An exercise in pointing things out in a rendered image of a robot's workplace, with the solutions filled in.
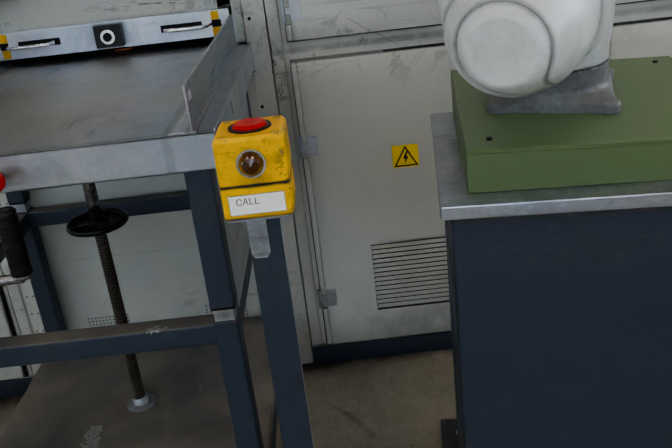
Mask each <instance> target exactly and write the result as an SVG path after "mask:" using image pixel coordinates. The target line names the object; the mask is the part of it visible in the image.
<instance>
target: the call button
mask: <svg viewBox="0 0 672 448"><path fill-rule="evenodd" d="M266 124H267V121H265V120H264V119H262V118H246V119H242V120H239V121H236V122H235V123H234V125H232V129H233V130H237V131H247V130H254V129H258V128H261V127H263V126H265V125H266Z"/></svg>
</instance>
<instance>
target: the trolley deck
mask: <svg viewBox="0 0 672 448"><path fill-rule="evenodd" d="M205 51H206V49H199V50H190V51H182V52H173V53H164V54H155V55H147V56H138V57H129V58H120V59H112V60H103V61H94V62H85V63H77V64H68V65H59V66H51V67H42V68H33V69H24V70H16V71H7V72H3V73H1V74H0V172H3V173H4V177H5V179H6V185H5V188H4V189H3V190H2V191H1V192H0V194H2V193H11V192H20V191H28V190H37V189H46V188H55V187H64V186H73V185H82V184H91V183H99V182H108V181H117V180H126V179H135V178H144V177H153V176H162V175H170V174H179V173H188V172H197V171H206V170H215V169H216V165H215V159H214V154H213V148H212V142H213V140H214V137H215V134H216V132H217V129H218V127H219V125H220V124H221V123H222V122H226V121H235V120H238V118H239V115H240V112H241V109H242V106H243V103H244V100H245V96H246V93H247V90H248V87H249V84H250V81H251V78H252V75H253V72H254V69H255V67H254V60H253V54H252V47H251V42H249V44H243V45H239V46H238V48H237V50H236V52H235V54H234V56H233V58H232V60H231V62H230V64H229V66H228V68H227V71H226V73H225V75H224V77H223V79H222V81H221V83H220V85H219V87H218V89H217V91H216V94H215V96H214V98H213V100H212V102H211V104H210V106H209V108H208V110H207V112H206V114H205V116H204V119H203V121H202V123H201V125H200V127H199V129H198V131H197V133H194V134H185V135H176V136H168V133H169V131H170V129H171V128H172V126H173V124H174V123H175V121H176V119H177V118H178V116H179V114H180V113H181V111H182V109H183V108H184V106H185V99H184V94H183V89H182V85H183V83H184V82H185V80H186V79H187V77H188V76H189V74H190V73H191V71H192V70H193V68H194V67H195V66H196V64H197V63H198V61H199V60H200V58H201V57H202V55H203V54H204V52H205Z"/></svg>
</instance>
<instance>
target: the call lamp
mask: <svg viewBox="0 0 672 448"><path fill-rule="evenodd" d="M236 168H237V171H238V172H239V173H240V174H241V175H242V176H244V177H246V178H256V177H259V176H260V175H262V174H263V172H264V171H265V169H266V159H265V157H264V155H263V154H262V153H261V152H260V151H258V150H255V149H246V150H243V151H242V152H240V153H239V155H238V156H237V158H236Z"/></svg>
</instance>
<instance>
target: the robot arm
mask: <svg viewBox="0 0 672 448"><path fill-rule="evenodd" d="M435 1H436V4H437V8H438V11H439V15H440V19H441V22H442V27H443V30H444V33H443V34H444V43H445V47H446V50H447V53H448V55H449V58H450V60H451V62H452V63H453V65H454V67H455V68H456V70H457V71H458V72H459V74H460V75H461V76H462V77H463V78H464V79H465V80H466V81H467V82H468V83H469V84H471V85H472V86H473V87H475V88H476V89H478V90H480V91H482V92H484V93H487V94H490V95H493V96H492V98H491V99H489V100H488V101H487V113H489V114H492V115H504V114H514V113H592V114H602V115H614V114H618V113H620V110H621V101H620V100H619V99H618V98H617V97H616V96H615V94H614V89H613V84H612V80H613V79H614V69H613V68H610V67H609V49H610V41H611V36H612V30H613V21H614V13H615V0H435Z"/></svg>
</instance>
